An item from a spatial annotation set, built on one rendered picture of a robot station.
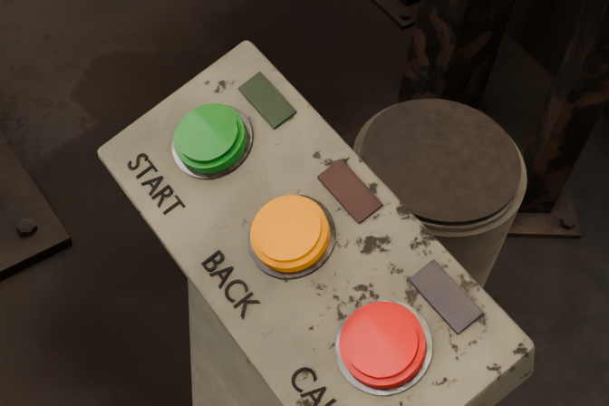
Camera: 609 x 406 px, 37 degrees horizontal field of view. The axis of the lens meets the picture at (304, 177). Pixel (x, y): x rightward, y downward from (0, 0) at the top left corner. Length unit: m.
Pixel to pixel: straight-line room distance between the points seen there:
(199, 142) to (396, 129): 0.18
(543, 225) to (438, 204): 0.69
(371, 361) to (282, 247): 0.07
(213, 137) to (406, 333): 0.15
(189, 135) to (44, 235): 0.71
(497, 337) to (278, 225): 0.12
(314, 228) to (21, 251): 0.76
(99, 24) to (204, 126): 0.98
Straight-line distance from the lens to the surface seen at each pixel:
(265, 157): 0.49
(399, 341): 0.42
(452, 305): 0.44
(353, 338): 0.43
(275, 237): 0.45
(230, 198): 0.48
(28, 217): 1.21
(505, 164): 0.62
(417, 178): 0.60
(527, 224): 1.26
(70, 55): 1.42
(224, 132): 0.49
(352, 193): 0.46
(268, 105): 0.50
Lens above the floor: 0.98
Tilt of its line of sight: 51 degrees down
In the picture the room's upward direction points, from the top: 7 degrees clockwise
